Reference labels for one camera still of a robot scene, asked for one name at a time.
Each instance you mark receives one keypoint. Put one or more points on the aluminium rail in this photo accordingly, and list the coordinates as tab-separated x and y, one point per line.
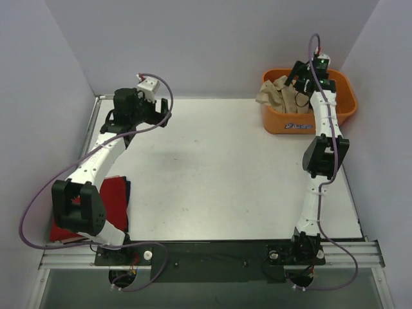
366	253

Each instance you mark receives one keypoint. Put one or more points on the folded red t shirt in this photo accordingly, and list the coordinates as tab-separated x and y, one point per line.
115	193

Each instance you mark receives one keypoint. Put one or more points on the beige t shirt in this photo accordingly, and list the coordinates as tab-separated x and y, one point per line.
282	98

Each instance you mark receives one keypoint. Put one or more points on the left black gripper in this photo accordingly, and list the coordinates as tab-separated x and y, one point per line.
162	112

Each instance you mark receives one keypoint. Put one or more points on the orange plastic basket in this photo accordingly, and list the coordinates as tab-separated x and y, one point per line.
275	122

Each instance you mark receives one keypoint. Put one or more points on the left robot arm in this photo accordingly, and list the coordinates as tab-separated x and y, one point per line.
77	204

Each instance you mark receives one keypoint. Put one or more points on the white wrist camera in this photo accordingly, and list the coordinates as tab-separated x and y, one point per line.
320	63
149	85

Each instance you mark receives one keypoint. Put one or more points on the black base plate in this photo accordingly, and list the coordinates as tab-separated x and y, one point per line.
213	261

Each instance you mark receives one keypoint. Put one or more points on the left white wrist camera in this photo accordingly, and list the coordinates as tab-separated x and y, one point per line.
149	85

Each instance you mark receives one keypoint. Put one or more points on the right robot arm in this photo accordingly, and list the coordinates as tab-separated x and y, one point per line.
323	157

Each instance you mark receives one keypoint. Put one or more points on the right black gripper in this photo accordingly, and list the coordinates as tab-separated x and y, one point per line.
298	77

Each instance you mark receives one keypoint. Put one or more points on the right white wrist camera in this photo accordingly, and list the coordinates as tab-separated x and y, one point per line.
320	63

